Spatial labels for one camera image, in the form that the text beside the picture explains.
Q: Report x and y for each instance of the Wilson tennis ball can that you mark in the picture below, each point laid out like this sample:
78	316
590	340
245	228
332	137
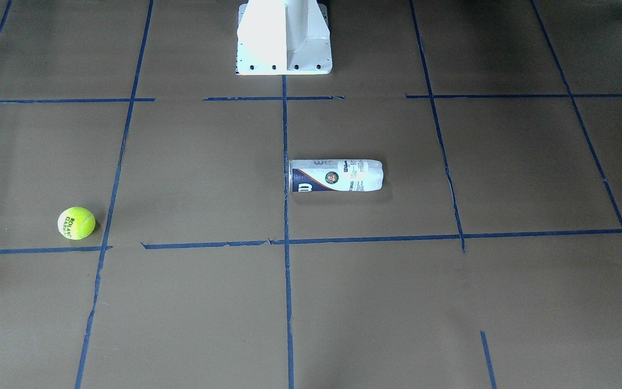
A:
341	175

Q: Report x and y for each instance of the Roland Garros yellow tennis ball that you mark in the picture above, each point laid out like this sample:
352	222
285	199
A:
76	223

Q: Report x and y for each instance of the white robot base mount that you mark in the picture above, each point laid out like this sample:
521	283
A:
283	38

